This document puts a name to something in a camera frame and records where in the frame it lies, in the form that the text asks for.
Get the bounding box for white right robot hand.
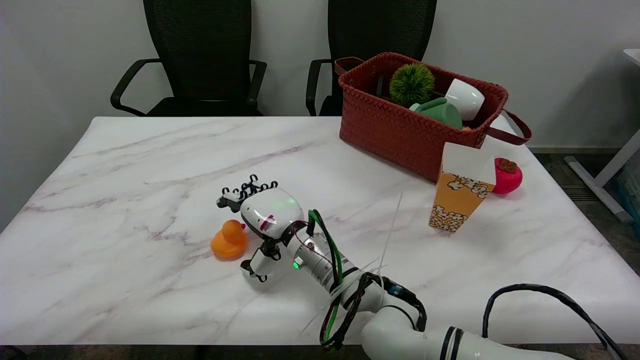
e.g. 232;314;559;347
216;174;306;283

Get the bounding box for orange popcorn box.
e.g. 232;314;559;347
428;142;496;233

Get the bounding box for orange rubber duck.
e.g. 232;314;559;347
210;219;248;260

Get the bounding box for red woven basket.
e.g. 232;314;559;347
334;52;532;183

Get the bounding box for black mesh office chair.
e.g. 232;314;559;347
110;0;268;117
306;0;438;117

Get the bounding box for green spiky ball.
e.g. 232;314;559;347
389;63;436;107

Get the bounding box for green cup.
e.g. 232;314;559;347
409;97;463;130

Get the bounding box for white cup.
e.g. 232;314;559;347
444;78;486;122

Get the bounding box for red persimmon toy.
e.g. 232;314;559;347
492;157;523;195

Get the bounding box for green robot cable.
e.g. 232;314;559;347
308;210;344;346

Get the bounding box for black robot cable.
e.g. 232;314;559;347
482;283;626;360

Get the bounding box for white desk frame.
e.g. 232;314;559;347
564;48;640;224

